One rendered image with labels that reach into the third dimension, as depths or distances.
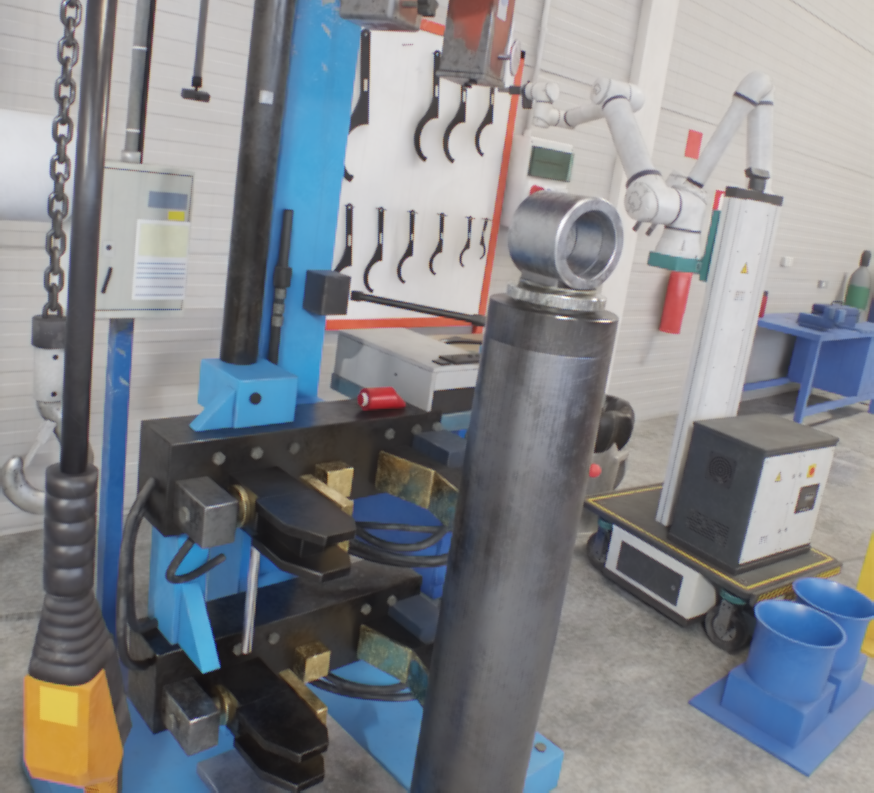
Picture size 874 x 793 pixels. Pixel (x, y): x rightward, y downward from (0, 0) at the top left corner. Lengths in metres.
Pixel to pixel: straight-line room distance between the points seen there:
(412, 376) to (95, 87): 1.45
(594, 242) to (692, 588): 2.25
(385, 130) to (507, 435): 2.89
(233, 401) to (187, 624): 0.47
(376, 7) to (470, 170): 3.08
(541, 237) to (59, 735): 0.90
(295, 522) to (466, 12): 1.07
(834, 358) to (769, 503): 5.03
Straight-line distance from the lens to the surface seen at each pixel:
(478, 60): 1.70
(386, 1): 1.37
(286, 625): 1.98
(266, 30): 1.76
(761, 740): 3.05
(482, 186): 4.49
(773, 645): 2.97
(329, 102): 1.91
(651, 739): 2.89
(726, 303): 3.49
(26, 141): 2.05
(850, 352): 8.24
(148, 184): 2.16
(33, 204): 2.07
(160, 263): 2.20
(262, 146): 1.74
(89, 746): 0.87
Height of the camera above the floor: 1.65
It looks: 11 degrees down
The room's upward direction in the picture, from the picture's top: 8 degrees clockwise
